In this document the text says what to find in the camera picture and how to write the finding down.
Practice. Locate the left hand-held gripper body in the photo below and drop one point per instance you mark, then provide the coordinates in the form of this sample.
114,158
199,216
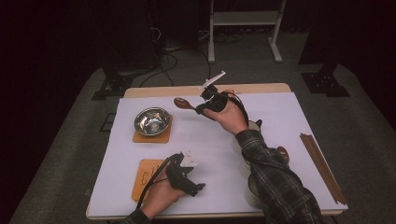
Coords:
177,174

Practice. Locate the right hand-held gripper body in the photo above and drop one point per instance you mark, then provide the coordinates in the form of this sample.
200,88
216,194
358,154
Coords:
218,102

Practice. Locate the brown wooden spoon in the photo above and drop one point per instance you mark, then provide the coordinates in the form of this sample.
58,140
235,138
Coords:
283,154
182,103

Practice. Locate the bamboo trivet with cutouts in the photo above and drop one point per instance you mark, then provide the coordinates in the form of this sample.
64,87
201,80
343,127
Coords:
137,189
152,140

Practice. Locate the stainless steel bowl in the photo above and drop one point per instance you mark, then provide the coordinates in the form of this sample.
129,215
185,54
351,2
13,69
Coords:
152,121

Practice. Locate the brown wooden chopstick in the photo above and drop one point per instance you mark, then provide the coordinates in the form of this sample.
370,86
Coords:
324,168
320,168

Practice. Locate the person's right hand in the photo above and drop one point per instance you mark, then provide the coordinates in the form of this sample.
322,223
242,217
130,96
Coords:
232,118

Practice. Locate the person's left hand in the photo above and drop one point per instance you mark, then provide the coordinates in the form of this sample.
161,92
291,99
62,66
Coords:
162,199

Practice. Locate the white metal stand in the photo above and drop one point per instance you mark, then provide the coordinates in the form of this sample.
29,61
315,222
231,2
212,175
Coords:
243,18

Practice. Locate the black metal stand base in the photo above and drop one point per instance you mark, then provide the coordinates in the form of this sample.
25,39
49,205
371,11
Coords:
325,84
113,85

